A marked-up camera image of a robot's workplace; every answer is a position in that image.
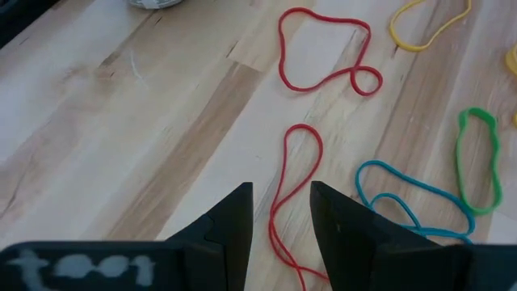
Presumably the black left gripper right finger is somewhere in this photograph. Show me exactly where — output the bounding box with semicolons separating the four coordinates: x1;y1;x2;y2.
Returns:
309;180;457;291

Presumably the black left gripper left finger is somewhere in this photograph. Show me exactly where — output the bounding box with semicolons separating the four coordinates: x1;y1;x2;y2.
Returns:
165;181;254;291

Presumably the blue rubber band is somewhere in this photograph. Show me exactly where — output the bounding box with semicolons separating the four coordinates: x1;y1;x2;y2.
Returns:
355;159;477;246

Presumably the red rubber band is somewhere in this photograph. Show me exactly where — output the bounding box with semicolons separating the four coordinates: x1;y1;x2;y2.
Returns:
277;6;384;97
268;123;330;291

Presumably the green wide rubber band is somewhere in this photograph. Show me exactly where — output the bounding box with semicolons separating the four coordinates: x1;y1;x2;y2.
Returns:
456;107;503;217

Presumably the yellow rubber band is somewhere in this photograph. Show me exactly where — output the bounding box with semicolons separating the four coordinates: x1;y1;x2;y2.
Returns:
389;0;473;53
504;42;517;127

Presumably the green artificial potted plant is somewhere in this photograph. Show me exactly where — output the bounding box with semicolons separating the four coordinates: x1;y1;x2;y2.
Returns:
128;0;185;10

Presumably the black aluminium table frame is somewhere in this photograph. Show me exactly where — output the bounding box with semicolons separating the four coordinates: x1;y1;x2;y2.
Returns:
0;0;57;49

